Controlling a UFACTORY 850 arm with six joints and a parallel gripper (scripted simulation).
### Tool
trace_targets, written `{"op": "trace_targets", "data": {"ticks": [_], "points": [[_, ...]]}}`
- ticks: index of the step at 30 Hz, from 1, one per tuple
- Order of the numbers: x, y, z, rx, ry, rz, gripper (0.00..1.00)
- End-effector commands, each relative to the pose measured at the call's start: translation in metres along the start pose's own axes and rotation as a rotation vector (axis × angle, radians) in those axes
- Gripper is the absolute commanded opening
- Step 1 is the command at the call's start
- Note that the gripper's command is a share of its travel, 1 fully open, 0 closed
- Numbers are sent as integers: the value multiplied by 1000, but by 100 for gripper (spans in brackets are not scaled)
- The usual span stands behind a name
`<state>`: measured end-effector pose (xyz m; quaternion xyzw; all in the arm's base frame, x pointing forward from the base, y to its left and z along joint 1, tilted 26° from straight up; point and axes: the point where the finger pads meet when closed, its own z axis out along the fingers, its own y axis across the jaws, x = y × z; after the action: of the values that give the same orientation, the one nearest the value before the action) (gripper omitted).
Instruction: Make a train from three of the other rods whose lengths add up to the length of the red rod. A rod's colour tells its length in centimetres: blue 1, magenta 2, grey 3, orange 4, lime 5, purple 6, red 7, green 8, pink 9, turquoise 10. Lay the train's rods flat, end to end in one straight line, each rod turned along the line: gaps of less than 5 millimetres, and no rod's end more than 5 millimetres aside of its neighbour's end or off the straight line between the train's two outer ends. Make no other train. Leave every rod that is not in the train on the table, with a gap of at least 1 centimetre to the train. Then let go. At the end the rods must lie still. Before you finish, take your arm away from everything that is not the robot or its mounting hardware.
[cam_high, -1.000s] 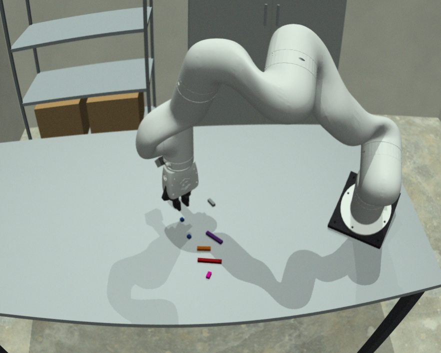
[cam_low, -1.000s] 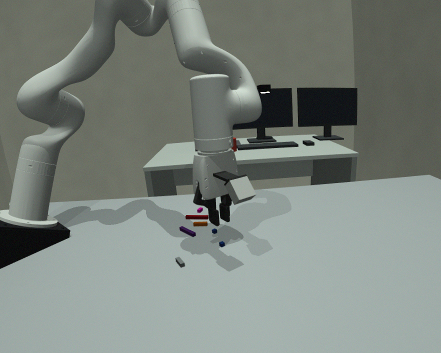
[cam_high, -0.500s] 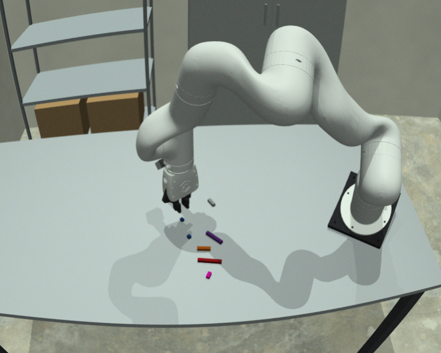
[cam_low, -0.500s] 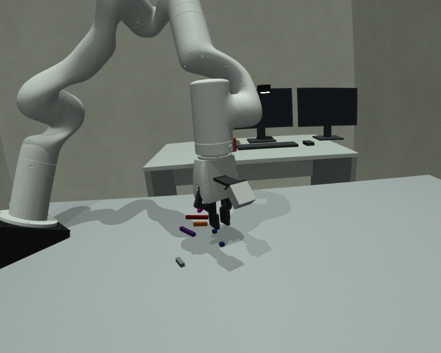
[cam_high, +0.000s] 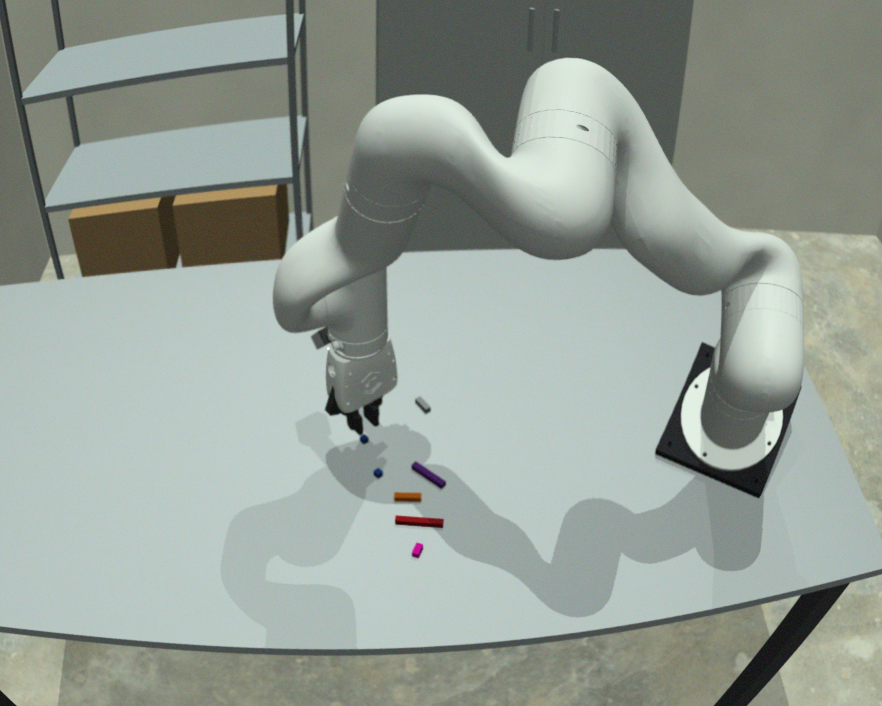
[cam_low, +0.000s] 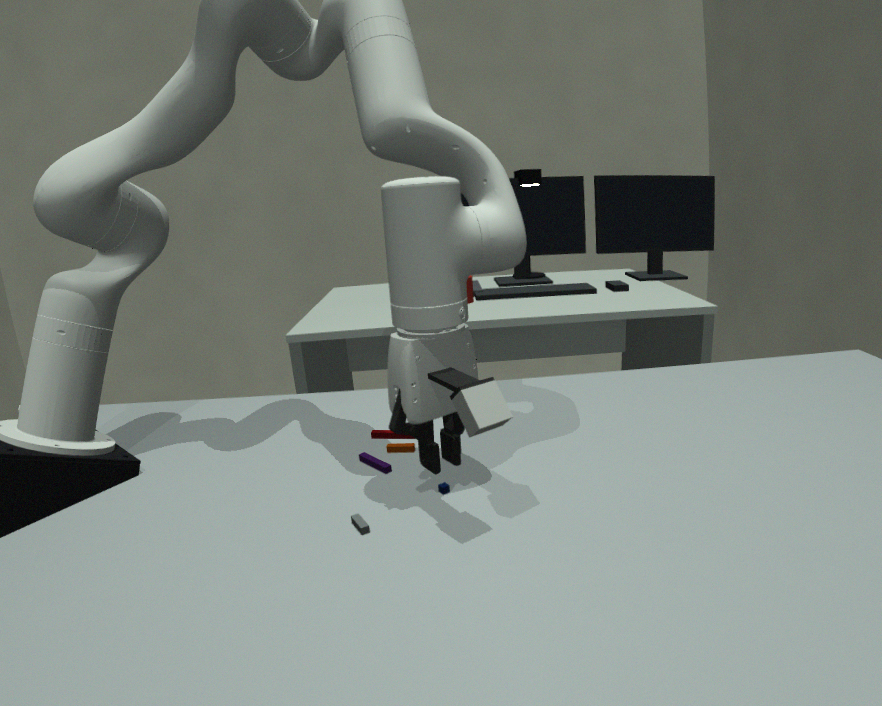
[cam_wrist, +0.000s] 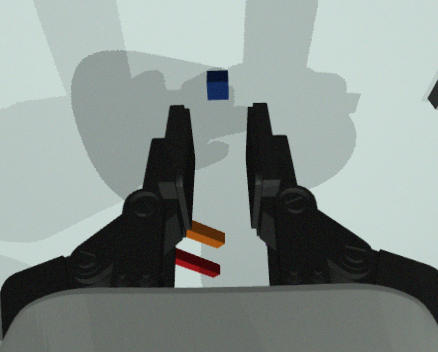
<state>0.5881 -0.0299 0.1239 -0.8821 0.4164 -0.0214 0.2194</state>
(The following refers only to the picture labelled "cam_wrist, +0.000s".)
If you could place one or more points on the small blue block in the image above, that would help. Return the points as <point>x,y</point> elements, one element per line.
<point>217,85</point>

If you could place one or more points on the red rod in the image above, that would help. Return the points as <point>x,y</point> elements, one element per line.
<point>196,263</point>

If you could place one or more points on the orange rod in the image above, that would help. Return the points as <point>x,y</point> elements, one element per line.
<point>206,235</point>

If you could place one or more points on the grey rectangular block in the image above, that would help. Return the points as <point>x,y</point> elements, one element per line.
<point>433,97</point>

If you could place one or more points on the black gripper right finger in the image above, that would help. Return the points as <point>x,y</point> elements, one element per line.
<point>311,246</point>

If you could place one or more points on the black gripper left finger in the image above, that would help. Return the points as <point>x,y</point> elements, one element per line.
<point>129,251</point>

